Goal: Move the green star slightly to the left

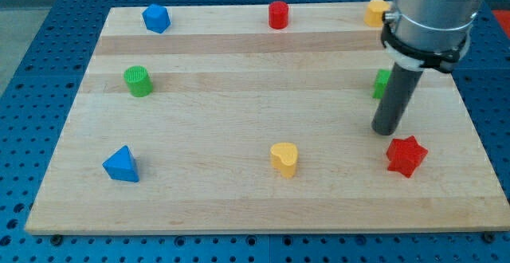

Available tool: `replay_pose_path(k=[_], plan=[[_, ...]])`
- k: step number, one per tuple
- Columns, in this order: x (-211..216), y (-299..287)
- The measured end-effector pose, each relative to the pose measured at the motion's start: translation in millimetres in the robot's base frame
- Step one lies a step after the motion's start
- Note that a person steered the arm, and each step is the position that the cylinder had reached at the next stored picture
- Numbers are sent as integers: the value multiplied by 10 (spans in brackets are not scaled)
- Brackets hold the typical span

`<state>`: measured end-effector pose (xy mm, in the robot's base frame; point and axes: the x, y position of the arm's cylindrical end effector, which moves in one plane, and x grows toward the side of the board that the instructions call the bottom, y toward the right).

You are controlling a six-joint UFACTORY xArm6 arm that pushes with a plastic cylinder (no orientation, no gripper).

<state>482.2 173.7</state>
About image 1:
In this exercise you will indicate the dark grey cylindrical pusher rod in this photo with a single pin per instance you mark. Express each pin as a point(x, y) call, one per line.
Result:
point(398, 92)

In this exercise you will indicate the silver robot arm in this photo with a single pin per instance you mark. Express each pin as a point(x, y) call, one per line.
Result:
point(420, 35)

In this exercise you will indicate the green star block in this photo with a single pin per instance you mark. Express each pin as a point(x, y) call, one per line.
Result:
point(381, 80)

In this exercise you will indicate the red star block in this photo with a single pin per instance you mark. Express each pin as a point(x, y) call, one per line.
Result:
point(405, 155)

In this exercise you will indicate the yellow heart block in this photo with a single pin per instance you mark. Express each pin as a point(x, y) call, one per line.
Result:
point(284, 157)

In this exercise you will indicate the red cylinder block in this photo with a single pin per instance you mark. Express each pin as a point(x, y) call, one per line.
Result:
point(278, 13)

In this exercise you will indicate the wooden board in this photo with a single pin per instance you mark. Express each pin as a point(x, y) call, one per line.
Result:
point(226, 87)

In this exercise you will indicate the blue pentagon block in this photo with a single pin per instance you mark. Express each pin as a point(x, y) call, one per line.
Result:
point(156, 18)

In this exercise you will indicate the green cylinder block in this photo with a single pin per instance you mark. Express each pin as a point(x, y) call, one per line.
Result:
point(138, 81)

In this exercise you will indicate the blue triangle block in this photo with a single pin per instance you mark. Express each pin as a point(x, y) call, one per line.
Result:
point(122, 166)

